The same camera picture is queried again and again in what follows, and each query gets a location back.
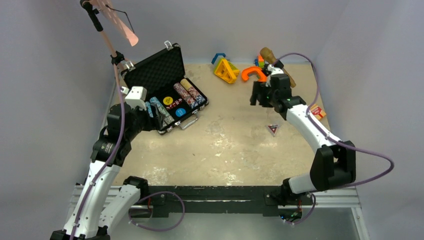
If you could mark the blue orange toy blocks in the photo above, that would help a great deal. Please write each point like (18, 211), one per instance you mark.
(259, 61)

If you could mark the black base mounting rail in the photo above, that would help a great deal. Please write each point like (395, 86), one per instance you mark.
(257, 199)

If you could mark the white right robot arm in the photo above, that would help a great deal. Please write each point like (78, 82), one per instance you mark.
(334, 162)

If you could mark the yellow big blind button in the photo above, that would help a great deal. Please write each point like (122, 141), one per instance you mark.
(168, 100)

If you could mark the brown wooden microphone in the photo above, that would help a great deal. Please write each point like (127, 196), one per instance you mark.
(269, 57)

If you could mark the purple red blue chip row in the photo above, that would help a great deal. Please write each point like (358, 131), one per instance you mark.
(185, 95)

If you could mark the light blue 10 chip stack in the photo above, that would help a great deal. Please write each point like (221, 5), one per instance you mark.
(155, 101)

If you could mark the pink tripod stand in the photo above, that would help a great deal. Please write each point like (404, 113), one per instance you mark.
(105, 7)

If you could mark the blue angled toy piece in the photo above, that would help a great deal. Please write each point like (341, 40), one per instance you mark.
(217, 57)

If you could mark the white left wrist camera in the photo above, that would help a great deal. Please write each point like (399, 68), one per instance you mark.
(135, 96)

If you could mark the yellow triangular toy block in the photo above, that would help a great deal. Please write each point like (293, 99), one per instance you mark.
(226, 71)

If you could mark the blue small blind button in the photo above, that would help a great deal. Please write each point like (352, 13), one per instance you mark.
(180, 112)

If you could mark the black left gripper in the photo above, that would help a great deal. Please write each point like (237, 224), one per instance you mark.
(155, 123)

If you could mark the red playing card box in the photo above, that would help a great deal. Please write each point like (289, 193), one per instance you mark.
(318, 112)

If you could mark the red triangular button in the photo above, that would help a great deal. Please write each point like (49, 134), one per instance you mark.
(273, 128)

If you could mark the red dice row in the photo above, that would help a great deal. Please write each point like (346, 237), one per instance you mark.
(173, 105)

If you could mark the green 20 chip stack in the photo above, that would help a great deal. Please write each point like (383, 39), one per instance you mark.
(168, 119)

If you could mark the black poker chip case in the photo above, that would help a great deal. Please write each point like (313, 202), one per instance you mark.
(158, 73)

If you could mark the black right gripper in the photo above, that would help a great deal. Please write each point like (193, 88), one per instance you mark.
(259, 87)

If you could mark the orange curved toy track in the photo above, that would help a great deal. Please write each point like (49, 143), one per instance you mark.
(253, 70)

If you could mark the yellow red blue chip row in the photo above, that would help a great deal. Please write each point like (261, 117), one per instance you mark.
(192, 91)

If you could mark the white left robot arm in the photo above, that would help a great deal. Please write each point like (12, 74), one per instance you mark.
(91, 218)

